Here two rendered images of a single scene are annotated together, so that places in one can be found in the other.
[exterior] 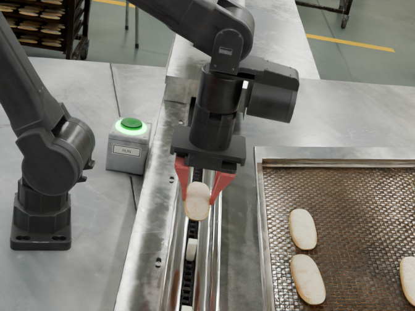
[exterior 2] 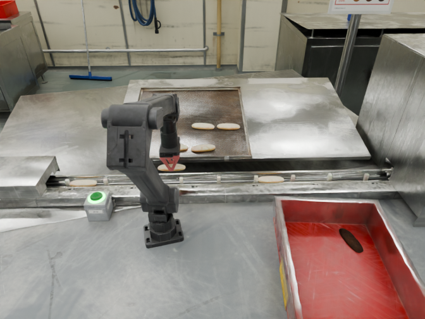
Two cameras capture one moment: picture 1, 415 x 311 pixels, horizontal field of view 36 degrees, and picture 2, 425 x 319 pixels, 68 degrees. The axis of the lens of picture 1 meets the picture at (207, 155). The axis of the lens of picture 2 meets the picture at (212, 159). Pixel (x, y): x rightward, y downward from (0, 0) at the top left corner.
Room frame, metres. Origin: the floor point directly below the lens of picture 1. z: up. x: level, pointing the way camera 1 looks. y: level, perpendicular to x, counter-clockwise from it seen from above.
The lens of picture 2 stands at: (0.59, 0.91, 1.60)
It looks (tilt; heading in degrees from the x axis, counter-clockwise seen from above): 35 degrees down; 272
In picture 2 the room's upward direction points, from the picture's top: straight up
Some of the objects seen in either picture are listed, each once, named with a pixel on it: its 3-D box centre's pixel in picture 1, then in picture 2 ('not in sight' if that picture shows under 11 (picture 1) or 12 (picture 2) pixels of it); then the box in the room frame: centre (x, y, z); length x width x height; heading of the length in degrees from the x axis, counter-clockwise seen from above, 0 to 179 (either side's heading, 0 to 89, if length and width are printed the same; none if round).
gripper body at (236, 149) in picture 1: (212, 129); (169, 139); (0.76, 0.00, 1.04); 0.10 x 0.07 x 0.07; 93
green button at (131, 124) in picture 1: (131, 126); (96, 197); (1.00, 0.14, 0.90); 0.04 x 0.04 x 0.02
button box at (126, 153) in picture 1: (129, 153); (100, 209); (1.00, 0.14, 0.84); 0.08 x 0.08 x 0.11; 3
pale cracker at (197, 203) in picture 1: (197, 199); (171, 166); (0.76, 0.00, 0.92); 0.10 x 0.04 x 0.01; 3
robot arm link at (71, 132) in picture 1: (60, 160); (159, 202); (0.77, 0.21, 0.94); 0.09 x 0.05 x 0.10; 89
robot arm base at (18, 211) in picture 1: (42, 203); (162, 225); (0.77, 0.23, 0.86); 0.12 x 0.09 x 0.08; 17
